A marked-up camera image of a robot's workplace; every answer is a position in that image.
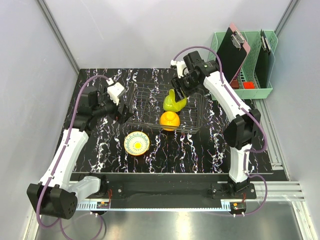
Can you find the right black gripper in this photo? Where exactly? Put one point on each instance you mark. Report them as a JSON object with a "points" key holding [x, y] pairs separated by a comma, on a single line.
{"points": [[177, 83]]}

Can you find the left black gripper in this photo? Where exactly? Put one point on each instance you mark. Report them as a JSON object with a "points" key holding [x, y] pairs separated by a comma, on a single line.
{"points": [[123, 116]]}

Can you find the yellow bowl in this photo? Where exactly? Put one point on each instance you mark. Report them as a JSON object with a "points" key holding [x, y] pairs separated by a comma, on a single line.
{"points": [[180, 105]]}

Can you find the orange bowl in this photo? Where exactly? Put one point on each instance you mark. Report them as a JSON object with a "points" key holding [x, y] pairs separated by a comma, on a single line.
{"points": [[169, 121], [137, 149]]}

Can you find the green striped bowl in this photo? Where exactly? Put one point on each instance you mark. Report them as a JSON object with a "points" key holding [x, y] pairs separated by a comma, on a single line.
{"points": [[136, 143]]}

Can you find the white green bowl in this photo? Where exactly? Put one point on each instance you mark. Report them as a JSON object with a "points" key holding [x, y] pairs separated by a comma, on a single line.
{"points": [[169, 101]]}

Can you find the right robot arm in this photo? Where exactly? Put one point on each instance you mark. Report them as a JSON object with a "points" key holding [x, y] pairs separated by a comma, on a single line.
{"points": [[192, 72]]}

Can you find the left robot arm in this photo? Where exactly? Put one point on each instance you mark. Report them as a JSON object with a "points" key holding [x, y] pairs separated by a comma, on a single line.
{"points": [[53, 195]]}

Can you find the brown block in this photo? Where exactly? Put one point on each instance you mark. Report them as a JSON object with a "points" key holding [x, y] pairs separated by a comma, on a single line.
{"points": [[234, 84]]}

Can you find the green plastic file organizer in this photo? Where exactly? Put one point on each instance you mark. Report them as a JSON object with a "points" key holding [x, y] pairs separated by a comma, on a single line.
{"points": [[248, 70]]}

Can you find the red block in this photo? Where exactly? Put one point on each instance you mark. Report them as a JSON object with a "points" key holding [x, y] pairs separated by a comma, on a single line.
{"points": [[248, 85]]}

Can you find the black pink clipboard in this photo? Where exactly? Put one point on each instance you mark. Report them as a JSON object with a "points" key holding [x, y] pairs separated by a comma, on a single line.
{"points": [[232, 48]]}

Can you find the dark green clipboard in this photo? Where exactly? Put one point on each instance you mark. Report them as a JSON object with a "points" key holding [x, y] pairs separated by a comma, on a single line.
{"points": [[264, 62]]}

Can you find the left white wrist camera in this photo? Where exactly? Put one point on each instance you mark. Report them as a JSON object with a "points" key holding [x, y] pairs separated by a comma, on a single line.
{"points": [[115, 90]]}

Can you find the wire dish rack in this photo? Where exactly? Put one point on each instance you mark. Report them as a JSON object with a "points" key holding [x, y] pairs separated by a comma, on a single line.
{"points": [[145, 101]]}

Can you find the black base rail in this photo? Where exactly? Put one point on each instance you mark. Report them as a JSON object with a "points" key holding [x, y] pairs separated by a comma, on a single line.
{"points": [[171, 191]]}

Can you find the white slotted cable duct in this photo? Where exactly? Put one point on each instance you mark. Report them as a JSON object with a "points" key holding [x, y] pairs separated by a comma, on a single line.
{"points": [[93, 206]]}

